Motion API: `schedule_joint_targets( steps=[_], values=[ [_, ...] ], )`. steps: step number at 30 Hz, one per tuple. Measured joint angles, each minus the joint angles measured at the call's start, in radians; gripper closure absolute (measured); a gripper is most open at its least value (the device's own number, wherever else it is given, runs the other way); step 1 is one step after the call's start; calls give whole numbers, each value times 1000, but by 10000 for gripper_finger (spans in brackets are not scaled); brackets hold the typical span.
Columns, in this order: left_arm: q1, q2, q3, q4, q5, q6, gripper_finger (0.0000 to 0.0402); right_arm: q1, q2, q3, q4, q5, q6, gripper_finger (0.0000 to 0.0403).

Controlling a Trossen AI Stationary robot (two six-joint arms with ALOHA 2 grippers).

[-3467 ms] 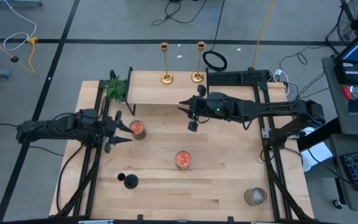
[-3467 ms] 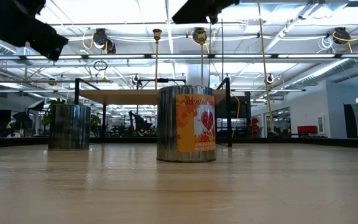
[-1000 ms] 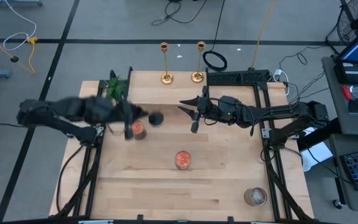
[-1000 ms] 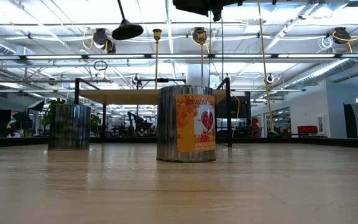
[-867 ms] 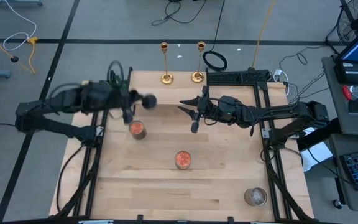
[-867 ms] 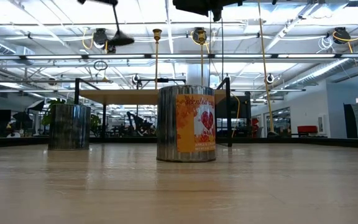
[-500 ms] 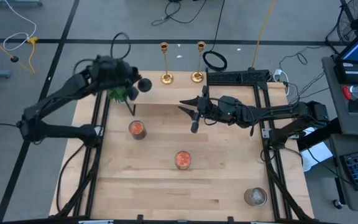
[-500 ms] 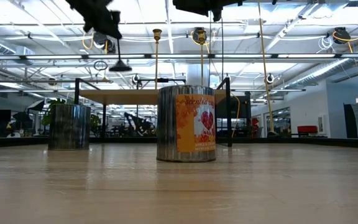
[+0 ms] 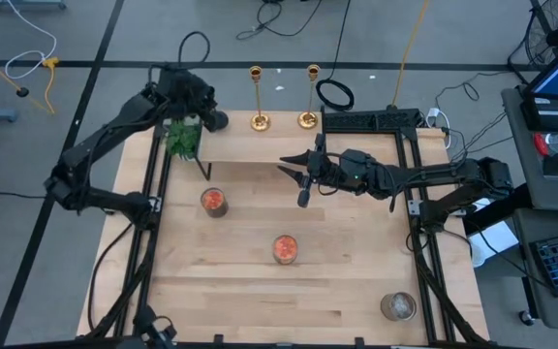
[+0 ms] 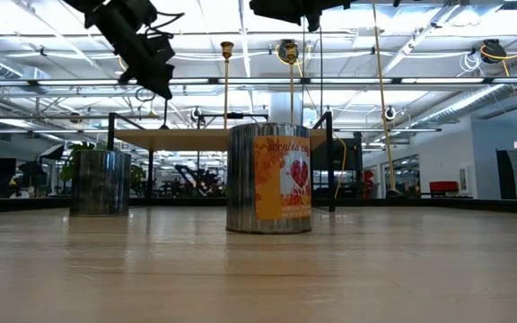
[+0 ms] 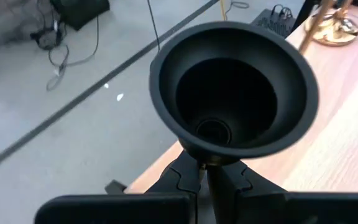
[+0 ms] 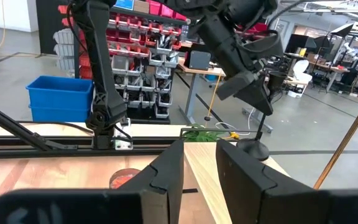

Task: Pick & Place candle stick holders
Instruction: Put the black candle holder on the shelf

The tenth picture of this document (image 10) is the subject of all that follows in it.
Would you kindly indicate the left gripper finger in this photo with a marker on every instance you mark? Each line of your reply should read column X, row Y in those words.
column 162, row 83

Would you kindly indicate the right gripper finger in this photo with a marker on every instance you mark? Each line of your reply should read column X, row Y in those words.
column 281, row 9

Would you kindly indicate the black candlestick holder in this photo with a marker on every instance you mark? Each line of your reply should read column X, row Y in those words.
column 165, row 128

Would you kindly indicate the gold candlestick holder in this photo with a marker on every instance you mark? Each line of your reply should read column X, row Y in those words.
column 291, row 56
column 227, row 47

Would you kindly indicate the orange candle plain glass jar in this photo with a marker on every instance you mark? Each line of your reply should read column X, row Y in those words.
column 101, row 184

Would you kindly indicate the orange candle jar with label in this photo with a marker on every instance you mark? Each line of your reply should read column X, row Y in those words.
column 281, row 179

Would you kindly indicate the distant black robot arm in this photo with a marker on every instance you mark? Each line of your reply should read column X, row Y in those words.
column 195, row 177

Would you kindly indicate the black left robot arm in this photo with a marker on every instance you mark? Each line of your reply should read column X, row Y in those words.
column 133, row 11

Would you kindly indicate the wooden shelf riser black legs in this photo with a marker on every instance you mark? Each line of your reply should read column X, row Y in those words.
column 182, row 139

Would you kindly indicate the green artificial plant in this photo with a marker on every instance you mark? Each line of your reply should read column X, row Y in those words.
column 81, row 147

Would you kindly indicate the black background monitor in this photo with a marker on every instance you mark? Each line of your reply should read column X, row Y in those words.
column 348, row 154

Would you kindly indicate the red seat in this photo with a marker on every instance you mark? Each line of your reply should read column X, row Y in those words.
column 443, row 187

